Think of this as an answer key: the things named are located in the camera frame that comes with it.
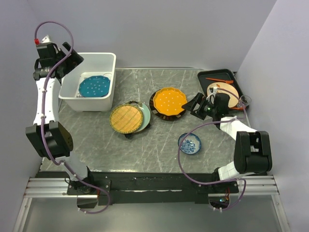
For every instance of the pale green plate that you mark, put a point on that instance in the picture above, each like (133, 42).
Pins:
(146, 115)

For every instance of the aluminium rail frame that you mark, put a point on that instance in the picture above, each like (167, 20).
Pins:
(58, 188)

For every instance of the yellow dotted scalloped plate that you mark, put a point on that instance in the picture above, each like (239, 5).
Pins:
(169, 101)

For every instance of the clear plastic cup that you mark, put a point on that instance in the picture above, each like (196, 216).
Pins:
(244, 101)

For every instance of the black rectangular tray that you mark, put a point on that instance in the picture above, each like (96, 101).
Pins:
(224, 74)

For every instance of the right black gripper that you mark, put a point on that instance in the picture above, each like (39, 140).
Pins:
(201, 99)

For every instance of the dark brown patterned plate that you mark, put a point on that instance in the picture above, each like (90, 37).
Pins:
(160, 115)

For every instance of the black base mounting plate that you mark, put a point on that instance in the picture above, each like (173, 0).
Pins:
(125, 187)

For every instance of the blue white porcelain bowl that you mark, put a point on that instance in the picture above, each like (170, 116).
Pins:
(191, 145)

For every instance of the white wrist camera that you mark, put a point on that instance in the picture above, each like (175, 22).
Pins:
(211, 91)
(44, 41)

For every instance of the orange plastic knife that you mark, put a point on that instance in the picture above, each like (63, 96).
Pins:
(220, 80)

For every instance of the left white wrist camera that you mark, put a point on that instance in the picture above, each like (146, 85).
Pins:
(44, 41)

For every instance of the white plastic bin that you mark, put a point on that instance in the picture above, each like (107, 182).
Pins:
(93, 64)

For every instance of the woven bamboo plate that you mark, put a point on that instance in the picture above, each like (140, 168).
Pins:
(126, 118)

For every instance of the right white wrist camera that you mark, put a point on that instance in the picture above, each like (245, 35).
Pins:
(211, 91)

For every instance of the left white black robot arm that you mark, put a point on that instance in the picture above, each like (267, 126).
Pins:
(47, 135)

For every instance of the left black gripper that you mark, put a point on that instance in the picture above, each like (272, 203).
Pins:
(74, 60)

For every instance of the teal dotted scalloped plate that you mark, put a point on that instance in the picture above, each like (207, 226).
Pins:
(94, 86)

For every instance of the beige leaf pattern plate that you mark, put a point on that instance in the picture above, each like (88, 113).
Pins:
(229, 90)

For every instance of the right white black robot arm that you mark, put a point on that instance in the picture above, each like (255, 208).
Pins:
(252, 153)

